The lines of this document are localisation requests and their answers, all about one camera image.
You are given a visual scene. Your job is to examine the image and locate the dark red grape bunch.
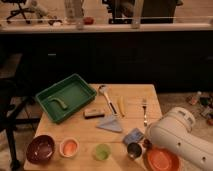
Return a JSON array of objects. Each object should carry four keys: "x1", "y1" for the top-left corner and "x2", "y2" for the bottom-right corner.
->
[{"x1": 143, "y1": 139, "x2": 152, "y2": 149}]

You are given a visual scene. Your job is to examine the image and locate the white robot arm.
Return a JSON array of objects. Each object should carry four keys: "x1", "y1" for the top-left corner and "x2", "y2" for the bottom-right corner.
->
[{"x1": 145, "y1": 107, "x2": 213, "y2": 171}]

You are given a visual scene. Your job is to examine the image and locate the small orange white bowl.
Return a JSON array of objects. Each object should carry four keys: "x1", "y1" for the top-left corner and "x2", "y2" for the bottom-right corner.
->
[{"x1": 59, "y1": 138, "x2": 79, "y2": 158}]

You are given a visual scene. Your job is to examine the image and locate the red orange bowl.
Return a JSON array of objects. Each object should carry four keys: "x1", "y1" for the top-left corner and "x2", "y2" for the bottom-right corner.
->
[{"x1": 145, "y1": 148, "x2": 180, "y2": 171}]

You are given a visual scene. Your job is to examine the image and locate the dark purple bowl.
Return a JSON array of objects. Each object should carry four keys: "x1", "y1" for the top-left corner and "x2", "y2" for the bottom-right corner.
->
[{"x1": 26, "y1": 135, "x2": 55, "y2": 164}]

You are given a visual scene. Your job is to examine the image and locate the yellow banana toy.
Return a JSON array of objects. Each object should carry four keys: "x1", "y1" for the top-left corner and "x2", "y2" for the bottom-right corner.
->
[{"x1": 118, "y1": 96, "x2": 125, "y2": 117}]

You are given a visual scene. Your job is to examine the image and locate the grey blue folded cloth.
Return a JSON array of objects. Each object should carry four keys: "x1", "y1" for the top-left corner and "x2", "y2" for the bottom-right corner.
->
[{"x1": 97, "y1": 115, "x2": 123, "y2": 133}]

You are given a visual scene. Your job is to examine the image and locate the green plastic tray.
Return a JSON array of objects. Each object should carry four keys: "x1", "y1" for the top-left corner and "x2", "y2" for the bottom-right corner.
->
[{"x1": 36, "y1": 74, "x2": 97, "y2": 124}]

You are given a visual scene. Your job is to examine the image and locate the silver fork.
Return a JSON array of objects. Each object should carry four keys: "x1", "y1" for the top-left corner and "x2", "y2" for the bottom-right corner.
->
[{"x1": 142, "y1": 99, "x2": 148, "y2": 127}]

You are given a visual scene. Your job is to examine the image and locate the green curved vegetable toy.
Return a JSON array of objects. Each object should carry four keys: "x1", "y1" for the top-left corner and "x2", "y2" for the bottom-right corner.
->
[{"x1": 49, "y1": 97, "x2": 68, "y2": 110}]

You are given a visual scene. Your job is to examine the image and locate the blue sponge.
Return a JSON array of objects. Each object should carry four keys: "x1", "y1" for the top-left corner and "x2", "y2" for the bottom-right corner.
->
[{"x1": 123, "y1": 128, "x2": 144, "y2": 145}]

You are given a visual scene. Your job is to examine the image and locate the green plastic cup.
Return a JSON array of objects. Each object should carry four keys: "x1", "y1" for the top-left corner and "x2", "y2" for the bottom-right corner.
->
[{"x1": 93, "y1": 144, "x2": 111, "y2": 161}]

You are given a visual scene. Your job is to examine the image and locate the red object on ledge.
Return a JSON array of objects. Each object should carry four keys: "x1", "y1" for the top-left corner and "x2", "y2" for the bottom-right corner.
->
[{"x1": 83, "y1": 17, "x2": 94, "y2": 25}]

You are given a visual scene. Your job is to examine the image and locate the small metal cup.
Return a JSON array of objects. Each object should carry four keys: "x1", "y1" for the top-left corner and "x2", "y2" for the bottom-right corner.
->
[{"x1": 127, "y1": 142, "x2": 142, "y2": 159}]

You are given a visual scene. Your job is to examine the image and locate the black chair background left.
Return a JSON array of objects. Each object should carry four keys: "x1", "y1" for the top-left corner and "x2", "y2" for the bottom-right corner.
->
[{"x1": 1, "y1": 0, "x2": 34, "y2": 24}]

